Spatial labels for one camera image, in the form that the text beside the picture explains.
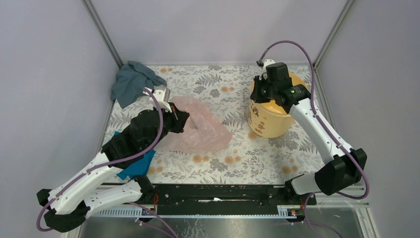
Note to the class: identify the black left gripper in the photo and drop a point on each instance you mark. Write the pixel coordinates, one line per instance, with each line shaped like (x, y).
(179, 117)

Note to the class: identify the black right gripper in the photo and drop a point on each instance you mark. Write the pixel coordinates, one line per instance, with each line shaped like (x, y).
(255, 95)

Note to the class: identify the pink plastic trash bag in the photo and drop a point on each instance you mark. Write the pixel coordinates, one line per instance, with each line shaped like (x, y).
(203, 132)

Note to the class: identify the yellow trash bin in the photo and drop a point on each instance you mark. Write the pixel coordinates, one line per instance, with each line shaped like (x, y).
(268, 119)

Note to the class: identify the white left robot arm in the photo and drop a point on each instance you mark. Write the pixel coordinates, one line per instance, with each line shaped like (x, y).
(71, 204)

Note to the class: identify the grey crumpled cloth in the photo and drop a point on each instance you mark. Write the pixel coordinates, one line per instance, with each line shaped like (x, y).
(131, 79)

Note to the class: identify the blue folded cloth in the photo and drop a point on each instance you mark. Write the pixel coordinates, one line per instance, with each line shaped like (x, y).
(139, 167)

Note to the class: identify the floral patterned table mat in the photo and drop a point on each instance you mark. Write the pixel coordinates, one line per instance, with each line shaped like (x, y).
(248, 158)

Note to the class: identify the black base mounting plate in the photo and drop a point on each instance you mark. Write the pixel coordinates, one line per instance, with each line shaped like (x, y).
(220, 199)

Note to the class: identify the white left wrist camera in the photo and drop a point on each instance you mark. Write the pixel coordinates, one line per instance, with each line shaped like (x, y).
(159, 96)

